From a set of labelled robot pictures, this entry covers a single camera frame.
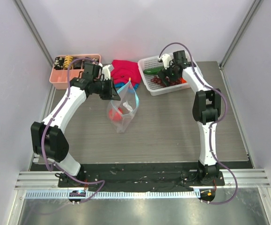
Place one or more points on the blue folded cloth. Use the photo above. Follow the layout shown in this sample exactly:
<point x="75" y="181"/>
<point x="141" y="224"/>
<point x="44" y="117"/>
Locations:
<point x="121" y="84"/>

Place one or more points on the aluminium frame rail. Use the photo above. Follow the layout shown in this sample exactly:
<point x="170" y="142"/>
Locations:
<point x="242" y="178"/>

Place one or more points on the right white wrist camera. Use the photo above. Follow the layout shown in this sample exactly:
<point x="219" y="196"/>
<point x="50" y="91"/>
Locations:
<point x="165" y="59"/>

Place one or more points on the purple grape bunch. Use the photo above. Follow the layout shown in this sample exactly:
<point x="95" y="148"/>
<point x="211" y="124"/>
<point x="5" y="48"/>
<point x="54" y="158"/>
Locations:
<point x="156" y="80"/>

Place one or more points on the dark brown roll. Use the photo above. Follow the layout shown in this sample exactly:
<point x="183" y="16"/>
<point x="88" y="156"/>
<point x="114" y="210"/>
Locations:
<point x="77" y="63"/>

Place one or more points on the red pepper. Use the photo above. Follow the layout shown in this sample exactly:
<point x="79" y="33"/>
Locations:
<point x="184" y="80"/>

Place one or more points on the green cucumber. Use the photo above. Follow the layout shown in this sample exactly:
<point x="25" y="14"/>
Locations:
<point x="153" y="71"/>

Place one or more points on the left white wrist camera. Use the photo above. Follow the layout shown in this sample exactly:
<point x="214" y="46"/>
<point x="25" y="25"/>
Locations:
<point x="106" y="72"/>

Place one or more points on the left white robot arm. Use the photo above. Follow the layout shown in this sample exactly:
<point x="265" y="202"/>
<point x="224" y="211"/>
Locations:
<point x="48" y="139"/>

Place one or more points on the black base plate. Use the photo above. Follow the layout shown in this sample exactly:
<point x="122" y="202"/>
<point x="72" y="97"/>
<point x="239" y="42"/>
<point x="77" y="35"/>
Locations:
<point x="146" y="177"/>

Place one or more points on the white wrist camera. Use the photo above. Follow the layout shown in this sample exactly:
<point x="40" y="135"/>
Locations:
<point x="165" y="59"/>
<point x="106" y="72"/>

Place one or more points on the black patterned roll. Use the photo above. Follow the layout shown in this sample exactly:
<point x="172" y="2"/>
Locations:
<point x="88" y="60"/>

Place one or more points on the clear zip top bag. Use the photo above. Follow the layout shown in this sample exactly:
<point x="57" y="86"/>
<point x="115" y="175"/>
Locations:
<point x="129" y="103"/>

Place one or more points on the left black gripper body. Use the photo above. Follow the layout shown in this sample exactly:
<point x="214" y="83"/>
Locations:
<point x="103" y="88"/>

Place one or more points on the white slotted cable duct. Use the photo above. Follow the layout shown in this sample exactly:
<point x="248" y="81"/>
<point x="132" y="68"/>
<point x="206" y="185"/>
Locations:
<point x="79" y="194"/>

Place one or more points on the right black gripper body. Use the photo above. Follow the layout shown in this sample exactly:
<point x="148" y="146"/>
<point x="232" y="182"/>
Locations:
<point x="167" y="76"/>

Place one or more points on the white plastic basket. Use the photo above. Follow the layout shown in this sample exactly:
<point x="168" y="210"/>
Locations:
<point x="154" y="88"/>

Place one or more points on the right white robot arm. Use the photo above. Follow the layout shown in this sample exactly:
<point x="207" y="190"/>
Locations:
<point x="206" y="109"/>

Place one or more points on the floral end roll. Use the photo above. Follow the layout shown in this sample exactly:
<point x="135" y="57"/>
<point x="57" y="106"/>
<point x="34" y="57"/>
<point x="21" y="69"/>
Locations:
<point x="96" y="60"/>

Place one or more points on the yellow striped roll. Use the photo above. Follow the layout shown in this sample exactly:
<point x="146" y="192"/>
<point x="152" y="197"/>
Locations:
<point x="68" y="62"/>

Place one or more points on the red folded cloth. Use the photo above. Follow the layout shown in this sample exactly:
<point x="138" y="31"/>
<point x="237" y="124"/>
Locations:
<point x="125" y="70"/>

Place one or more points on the red apple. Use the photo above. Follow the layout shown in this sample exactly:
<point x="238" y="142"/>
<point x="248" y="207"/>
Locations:
<point x="115" y="114"/>

